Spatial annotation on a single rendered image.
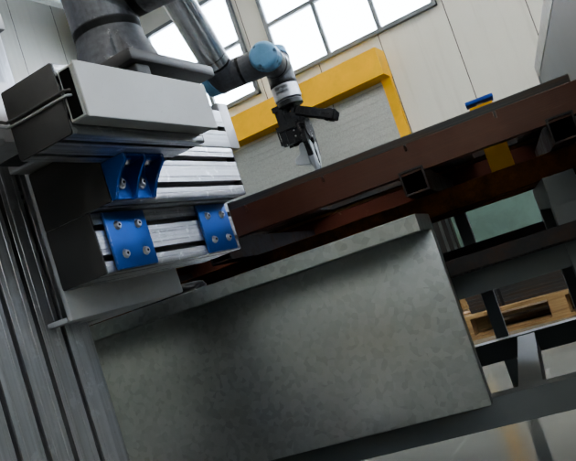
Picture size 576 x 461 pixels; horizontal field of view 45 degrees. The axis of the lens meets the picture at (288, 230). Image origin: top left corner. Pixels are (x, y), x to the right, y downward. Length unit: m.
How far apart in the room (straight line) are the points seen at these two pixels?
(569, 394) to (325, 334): 0.49
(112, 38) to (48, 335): 0.48
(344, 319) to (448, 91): 8.77
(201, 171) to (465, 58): 9.00
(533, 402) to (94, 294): 0.88
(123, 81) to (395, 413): 0.85
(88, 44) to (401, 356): 0.80
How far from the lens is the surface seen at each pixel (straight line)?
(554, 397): 1.49
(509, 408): 1.50
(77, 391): 1.11
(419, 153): 1.40
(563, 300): 4.12
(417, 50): 10.27
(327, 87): 10.27
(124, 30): 1.20
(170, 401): 1.57
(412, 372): 1.39
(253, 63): 1.79
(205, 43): 1.77
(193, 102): 1.00
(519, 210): 9.82
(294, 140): 1.86
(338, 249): 1.22
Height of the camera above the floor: 0.63
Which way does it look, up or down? 5 degrees up
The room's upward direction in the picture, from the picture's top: 18 degrees counter-clockwise
